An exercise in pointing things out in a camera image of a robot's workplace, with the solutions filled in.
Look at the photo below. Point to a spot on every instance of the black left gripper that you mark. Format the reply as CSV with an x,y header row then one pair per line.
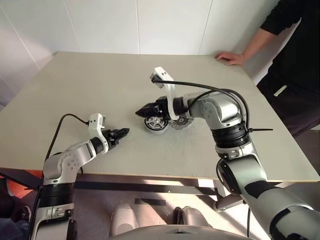
x,y
112,140

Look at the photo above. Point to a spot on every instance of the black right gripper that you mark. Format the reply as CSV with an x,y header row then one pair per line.
x,y
162,107

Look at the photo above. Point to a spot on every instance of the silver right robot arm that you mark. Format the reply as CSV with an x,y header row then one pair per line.
x,y
237,160

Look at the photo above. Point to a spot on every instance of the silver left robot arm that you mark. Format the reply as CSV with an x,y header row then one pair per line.
x,y
62,165

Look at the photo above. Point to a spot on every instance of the person's bare forearm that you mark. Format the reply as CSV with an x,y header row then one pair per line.
x,y
257,42

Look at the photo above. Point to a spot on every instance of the person's bare hand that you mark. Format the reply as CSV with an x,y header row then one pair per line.
x,y
230,58

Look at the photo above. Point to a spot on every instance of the grey rounded robot foot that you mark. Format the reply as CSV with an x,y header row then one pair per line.
x,y
140,217
193,216

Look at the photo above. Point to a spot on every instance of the orange object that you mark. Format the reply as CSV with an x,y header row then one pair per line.
x,y
25,187

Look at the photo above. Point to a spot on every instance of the black flat panel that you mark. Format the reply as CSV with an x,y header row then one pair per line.
x,y
20,178

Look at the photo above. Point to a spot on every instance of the silver robot torso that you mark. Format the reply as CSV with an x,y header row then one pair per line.
x,y
180,233

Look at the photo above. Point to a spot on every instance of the person in black clothes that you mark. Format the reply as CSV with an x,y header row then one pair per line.
x,y
295,50

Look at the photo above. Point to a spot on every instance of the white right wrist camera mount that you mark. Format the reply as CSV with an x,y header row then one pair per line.
x,y
170,92

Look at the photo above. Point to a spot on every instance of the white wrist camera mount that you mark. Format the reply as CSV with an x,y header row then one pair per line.
x,y
170,92
96,125

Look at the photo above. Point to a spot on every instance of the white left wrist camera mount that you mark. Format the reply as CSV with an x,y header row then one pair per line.
x,y
96,125

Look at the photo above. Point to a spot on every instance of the black table frame bar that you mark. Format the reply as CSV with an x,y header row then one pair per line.
x,y
150,187

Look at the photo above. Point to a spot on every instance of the grey metal table bracket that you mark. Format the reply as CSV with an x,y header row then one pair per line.
x,y
228,202

